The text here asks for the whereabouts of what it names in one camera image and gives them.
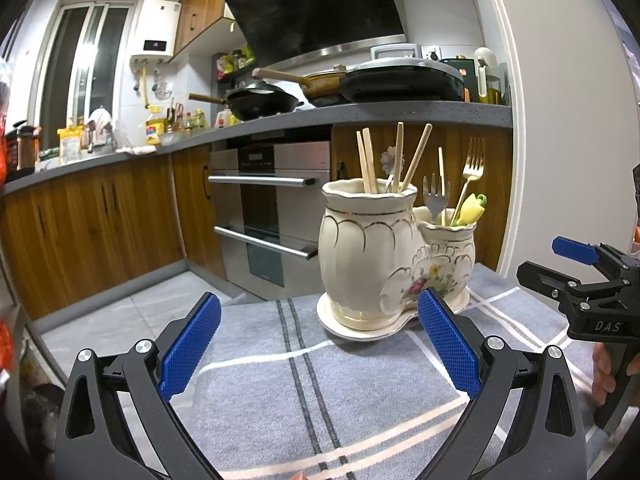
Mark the stainless built-in oven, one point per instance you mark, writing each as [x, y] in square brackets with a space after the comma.
[268, 208]

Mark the silver spoon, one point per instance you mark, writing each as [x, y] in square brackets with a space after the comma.
[388, 159]

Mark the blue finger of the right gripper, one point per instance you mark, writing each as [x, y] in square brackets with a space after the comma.
[574, 250]

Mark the gold fork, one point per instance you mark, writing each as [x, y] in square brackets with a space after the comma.
[472, 171]

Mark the grey kitchen countertop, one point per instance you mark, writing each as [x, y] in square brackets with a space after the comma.
[361, 114]

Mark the brown wooden-handled pan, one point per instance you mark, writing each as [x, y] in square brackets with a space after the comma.
[320, 89]

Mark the dark green appliance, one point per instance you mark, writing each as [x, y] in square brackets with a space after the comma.
[466, 68]

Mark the grey lidded electric griddle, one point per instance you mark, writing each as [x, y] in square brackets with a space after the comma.
[397, 72]

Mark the red plastic bag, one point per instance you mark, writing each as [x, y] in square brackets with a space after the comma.
[6, 348]

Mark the yellow cooking oil bottle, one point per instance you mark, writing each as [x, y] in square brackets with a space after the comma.
[155, 125]

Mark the person's right hand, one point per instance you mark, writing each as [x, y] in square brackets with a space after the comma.
[604, 381]

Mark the thin wooden stick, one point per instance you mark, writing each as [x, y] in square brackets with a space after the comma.
[442, 169]

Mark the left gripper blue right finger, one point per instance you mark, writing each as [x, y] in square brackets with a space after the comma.
[546, 439]

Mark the grey plaid table cloth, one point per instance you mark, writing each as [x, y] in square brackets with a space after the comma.
[275, 393]

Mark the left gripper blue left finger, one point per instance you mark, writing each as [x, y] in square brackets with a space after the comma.
[93, 440]

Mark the black range hood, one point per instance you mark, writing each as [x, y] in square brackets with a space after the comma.
[277, 30]

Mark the wooden chopstick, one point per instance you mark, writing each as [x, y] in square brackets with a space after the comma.
[399, 148]
[416, 158]
[368, 150]
[363, 163]

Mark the black wok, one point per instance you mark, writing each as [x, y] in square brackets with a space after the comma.
[253, 101]

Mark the silver fork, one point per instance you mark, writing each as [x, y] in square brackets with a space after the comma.
[435, 196]

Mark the cream floral ceramic utensil holder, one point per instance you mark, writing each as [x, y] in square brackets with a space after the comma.
[377, 252]

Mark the oil dispenser bottle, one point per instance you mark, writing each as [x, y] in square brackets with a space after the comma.
[487, 76]

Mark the green yellow tulip utensil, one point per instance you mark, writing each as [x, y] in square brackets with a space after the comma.
[471, 210]

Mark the white water heater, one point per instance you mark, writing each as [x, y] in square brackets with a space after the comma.
[155, 33]

